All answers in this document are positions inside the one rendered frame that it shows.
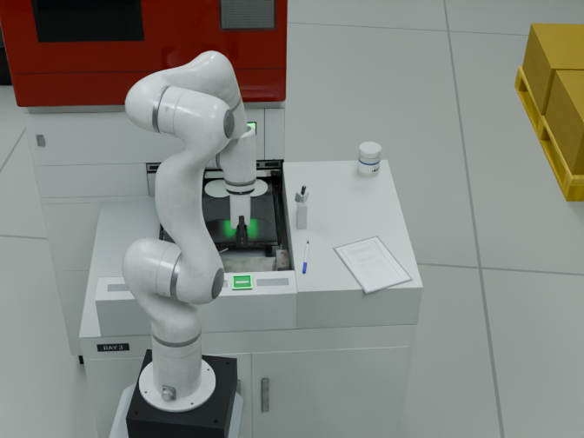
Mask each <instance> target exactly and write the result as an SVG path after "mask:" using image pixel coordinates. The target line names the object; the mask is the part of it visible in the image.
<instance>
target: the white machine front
mask: <svg viewBox="0 0 584 438"><path fill-rule="evenodd" d="M243 106H244V109H245V113H246V117H247V121H248V123H255V150H256V161H282V163H284V127H285V101H284V102H260V103H243ZM21 108H22V112H23V120H24V125H25V129H26V133H27V137H28V142H29V146H30V154H31V159H32V163H33V168H34V172H35V177H36V185H37V189H38V194H39V198H40V203H41V204H50V203H80V202H139V201H155V197H154V196H149V183H148V171H147V164H158V163H162V162H163V161H164V160H165V159H166V158H168V157H169V156H171V155H173V154H175V153H176V152H178V151H180V150H181V149H183V148H184V142H183V140H181V139H180V138H177V137H173V136H167V135H164V134H159V133H156V132H152V131H148V130H146V129H142V128H139V127H138V126H136V125H135V124H133V123H132V122H131V121H130V119H129V118H128V116H127V113H126V110H125V105H98V106H57V107H21ZM281 171H282V164H281ZM277 197H282V179H281V193H277Z"/></svg>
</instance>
